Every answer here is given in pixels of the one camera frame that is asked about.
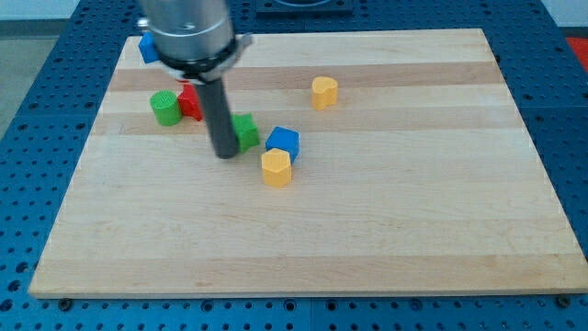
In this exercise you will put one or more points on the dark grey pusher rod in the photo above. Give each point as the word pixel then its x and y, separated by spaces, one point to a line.
pixel 216 112

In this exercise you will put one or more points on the yellow hexagon block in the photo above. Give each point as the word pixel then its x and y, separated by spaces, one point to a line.
pixel 276 167

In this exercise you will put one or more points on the wooden board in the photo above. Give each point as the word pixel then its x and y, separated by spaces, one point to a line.
pixel 422 180

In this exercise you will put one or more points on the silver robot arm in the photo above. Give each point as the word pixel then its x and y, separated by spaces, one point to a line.
pixel 194 39

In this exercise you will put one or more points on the red object at edge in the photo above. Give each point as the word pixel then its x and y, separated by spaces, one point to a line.
pixel 579 46

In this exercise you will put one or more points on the blue cube block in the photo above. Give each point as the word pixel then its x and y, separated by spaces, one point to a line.
pixel 284 139

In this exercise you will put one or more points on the yellow heart block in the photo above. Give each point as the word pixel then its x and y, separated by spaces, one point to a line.
pixel 324 92

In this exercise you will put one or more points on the green star block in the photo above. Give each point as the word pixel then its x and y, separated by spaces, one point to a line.
pixel 246 131

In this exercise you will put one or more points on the blue block at back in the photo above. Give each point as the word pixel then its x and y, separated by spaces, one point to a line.
pixel 147 48

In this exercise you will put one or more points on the green cylinder block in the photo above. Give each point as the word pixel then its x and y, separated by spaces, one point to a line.
pixel 165 107

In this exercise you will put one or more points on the red block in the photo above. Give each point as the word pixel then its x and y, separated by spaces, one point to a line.
pixel 188 102

